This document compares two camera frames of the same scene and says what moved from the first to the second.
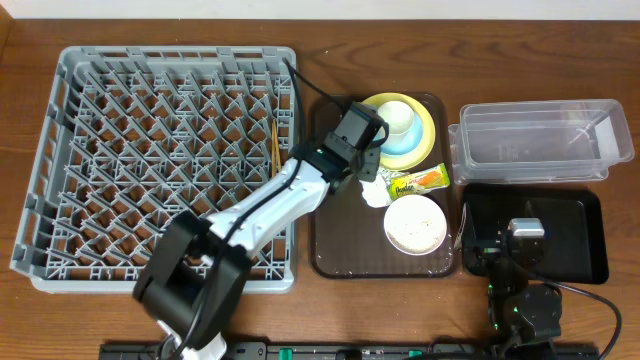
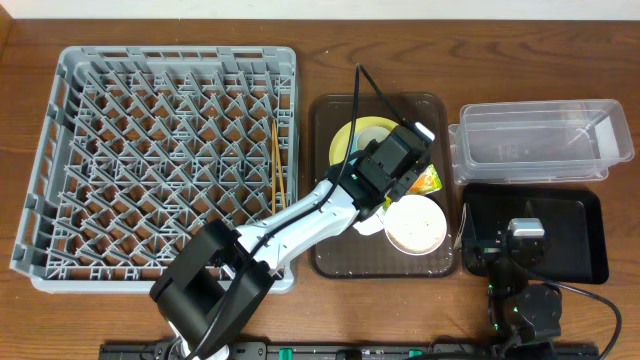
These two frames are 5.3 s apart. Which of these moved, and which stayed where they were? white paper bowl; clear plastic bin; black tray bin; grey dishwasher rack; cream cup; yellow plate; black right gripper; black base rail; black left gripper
Moved: cream cup; black left gripper; yellow plate
Stayed: black base rail; black right gripper; grey dishwasher rack; clear plastic bin; white paper bowl; black tray bin
